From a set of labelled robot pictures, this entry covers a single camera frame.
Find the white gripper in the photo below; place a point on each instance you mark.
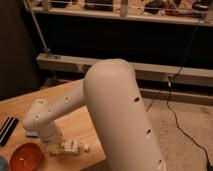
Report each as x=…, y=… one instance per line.
x=52, y=137

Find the black striped flat object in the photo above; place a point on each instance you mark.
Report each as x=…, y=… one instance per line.
x=7, y=129

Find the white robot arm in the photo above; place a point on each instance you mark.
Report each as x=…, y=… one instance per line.
x=110, y=93

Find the orange ceramic bowl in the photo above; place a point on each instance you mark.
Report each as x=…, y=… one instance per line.
x=26, y=157

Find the wooden shelf rail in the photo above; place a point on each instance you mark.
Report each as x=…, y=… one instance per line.
x=161, y=11

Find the metal diagonal rod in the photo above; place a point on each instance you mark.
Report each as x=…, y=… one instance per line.
x=39, y=31

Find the grey baseboard beam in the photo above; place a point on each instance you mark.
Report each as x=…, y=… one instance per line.
x=151, y=72

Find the clear plastic bottle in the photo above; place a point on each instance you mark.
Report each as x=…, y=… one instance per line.
x=73, y=147

